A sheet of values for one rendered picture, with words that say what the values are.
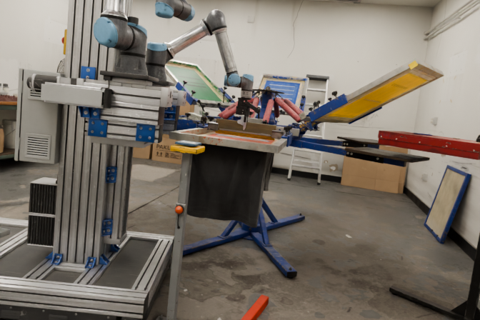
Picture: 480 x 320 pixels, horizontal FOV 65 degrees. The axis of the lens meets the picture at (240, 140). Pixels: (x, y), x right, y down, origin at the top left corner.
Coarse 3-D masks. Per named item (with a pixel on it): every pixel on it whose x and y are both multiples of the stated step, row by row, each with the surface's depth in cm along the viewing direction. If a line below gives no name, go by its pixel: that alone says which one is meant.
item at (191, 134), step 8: (200, 128) 244; (176, 136) 199; (184, 136) 198; (192, 136) 197; (200, 136) 196; (208, 136) 196; (216, 144) 195; (224, 144) 194; (232, 144) 193; (240, 144) 192; (248, 144) 191; (256, 144) 190; (264, 144) 189; (280, 144) 197; (272, 152) 189
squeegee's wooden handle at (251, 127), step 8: (216, 120) 254; (224, 120) 253; (232, 120) 252; (224, 128) 253; (232, 128) 252; (240, 128) 251; (248, 128) 250; (256, 128) 249; (264, 128) 248; (272, 128) 247
